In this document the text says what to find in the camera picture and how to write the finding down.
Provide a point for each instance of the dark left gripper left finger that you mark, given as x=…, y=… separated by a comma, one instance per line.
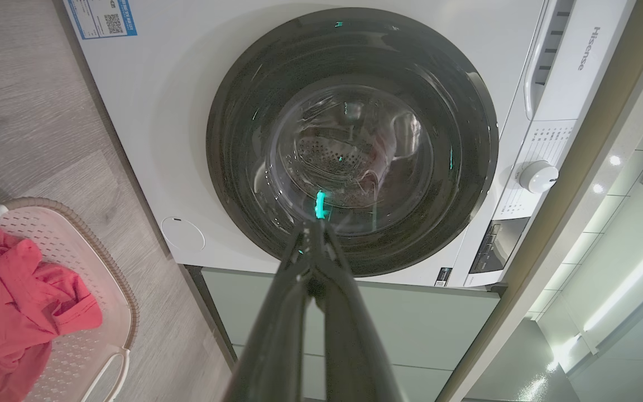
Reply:
x=277, y=335

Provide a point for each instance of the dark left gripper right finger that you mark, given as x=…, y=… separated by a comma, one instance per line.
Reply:
x=355, y=346

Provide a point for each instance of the white laundry basket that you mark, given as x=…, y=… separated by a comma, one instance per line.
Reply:
x=76, y=251

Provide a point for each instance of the pale green cabinet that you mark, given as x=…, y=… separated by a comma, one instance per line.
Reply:
x=411, y=324

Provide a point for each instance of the small dark washer sticker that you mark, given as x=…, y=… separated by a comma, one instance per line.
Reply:
x=443, y=277

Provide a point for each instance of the round white filter cover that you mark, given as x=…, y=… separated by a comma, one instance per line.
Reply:
x=183, y=234

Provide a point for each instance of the black washer display panel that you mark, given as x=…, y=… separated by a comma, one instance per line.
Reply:
x=497, y=245

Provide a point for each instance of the round dark glass washer door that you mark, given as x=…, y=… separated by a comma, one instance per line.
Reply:
x=243, y=111

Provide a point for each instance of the white front-load washing machine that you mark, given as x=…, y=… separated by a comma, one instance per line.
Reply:
x=176, y=111

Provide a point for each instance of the white washer control knob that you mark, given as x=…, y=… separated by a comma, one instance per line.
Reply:
x=538, y=177

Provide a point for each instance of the red garment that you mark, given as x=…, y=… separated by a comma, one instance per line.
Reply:
x=14, y=301

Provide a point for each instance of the beige countertop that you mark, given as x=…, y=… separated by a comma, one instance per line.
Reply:
x=578, y=195

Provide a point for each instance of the blue white energy label sticker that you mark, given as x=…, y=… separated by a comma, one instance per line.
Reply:
x=98, y=17

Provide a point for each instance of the white detergent drawer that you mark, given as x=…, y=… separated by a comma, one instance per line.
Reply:
x=584, y=56

